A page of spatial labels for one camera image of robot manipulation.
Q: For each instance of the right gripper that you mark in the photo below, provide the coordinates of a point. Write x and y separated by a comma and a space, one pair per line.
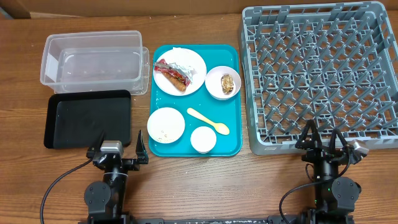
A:
320, 152

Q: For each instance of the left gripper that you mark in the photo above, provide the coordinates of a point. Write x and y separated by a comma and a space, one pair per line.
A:
133, 165

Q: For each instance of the white bowl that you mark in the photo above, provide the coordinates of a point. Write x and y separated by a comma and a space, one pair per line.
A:
166, 125

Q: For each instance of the white cup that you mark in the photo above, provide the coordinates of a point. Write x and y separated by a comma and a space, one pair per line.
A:
203, 139

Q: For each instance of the brown sausage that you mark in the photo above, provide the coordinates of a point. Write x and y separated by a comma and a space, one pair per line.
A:
180, 86

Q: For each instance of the red snack wrapper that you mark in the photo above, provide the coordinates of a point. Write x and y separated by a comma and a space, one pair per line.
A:
178, 72

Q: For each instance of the brown food scrap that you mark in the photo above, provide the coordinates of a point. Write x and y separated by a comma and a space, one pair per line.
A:
227, 84

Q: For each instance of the white napkin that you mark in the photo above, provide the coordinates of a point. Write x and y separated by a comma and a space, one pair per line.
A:
182, 55

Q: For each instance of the pink bowl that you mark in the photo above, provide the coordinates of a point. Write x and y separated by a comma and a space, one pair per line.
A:
214, 84

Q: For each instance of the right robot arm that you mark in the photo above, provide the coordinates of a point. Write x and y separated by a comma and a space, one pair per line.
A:
335, 194

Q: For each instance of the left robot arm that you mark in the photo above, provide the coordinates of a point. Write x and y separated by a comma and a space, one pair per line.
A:
105, 199

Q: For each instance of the grey dishwasher rack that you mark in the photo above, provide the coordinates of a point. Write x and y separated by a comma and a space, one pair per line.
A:
333, 63

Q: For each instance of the black tray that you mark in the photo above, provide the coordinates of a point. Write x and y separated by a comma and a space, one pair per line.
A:
76, 120

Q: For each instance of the clear plastic bin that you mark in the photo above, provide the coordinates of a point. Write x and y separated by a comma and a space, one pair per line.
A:
96, 61

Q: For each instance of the yellow plastic spoon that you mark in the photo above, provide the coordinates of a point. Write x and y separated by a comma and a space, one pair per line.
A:
219, 127

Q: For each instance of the teal serving tray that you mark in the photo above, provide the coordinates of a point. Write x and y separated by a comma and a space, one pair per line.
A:
164, 94

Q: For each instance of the large white plate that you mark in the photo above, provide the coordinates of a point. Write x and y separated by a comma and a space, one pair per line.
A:
198, 69

